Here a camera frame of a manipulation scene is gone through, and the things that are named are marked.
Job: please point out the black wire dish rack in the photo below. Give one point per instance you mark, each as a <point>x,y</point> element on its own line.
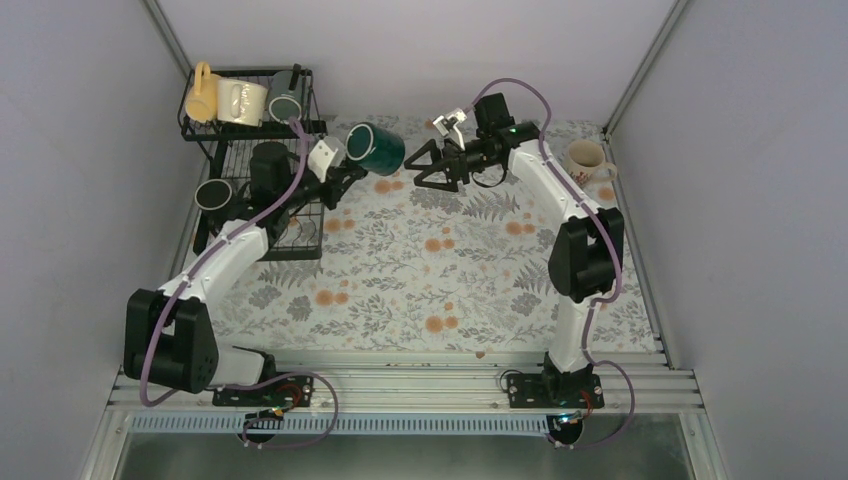
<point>228,149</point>

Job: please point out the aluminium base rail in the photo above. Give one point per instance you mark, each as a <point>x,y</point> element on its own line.
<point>470,383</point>

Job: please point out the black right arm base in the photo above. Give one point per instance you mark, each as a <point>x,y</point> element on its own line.
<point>542,391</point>

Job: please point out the black matte mug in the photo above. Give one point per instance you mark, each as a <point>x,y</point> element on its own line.
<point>213,195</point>

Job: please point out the yellow mug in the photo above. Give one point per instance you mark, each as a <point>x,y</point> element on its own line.
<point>201,98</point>

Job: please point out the floral patterned table mat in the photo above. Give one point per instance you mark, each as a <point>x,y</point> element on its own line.
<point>405,268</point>

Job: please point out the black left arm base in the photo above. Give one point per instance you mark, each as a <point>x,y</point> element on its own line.
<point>291,392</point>

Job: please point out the cream white ribbed mug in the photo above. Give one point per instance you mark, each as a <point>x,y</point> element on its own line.
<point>241,102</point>

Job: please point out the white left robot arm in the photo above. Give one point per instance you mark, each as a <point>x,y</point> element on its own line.
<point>169,339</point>

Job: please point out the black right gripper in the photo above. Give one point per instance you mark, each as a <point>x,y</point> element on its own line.
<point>453,165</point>

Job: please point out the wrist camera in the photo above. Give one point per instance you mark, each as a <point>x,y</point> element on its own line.
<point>448,126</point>
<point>328,152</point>

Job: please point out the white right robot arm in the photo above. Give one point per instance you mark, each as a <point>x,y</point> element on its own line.
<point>586,259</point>

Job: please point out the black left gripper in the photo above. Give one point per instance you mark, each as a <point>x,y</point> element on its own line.
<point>335,187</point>

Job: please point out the grey-green mug black handle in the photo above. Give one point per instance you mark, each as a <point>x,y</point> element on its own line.
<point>286,95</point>

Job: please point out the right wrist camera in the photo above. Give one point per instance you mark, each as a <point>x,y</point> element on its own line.
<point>448,126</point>

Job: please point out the floral cream mug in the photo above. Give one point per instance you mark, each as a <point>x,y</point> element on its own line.
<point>587,164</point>

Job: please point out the dark green mug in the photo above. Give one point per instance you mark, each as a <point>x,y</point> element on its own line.
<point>375,149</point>

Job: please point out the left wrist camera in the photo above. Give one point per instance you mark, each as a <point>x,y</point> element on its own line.
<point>328,152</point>

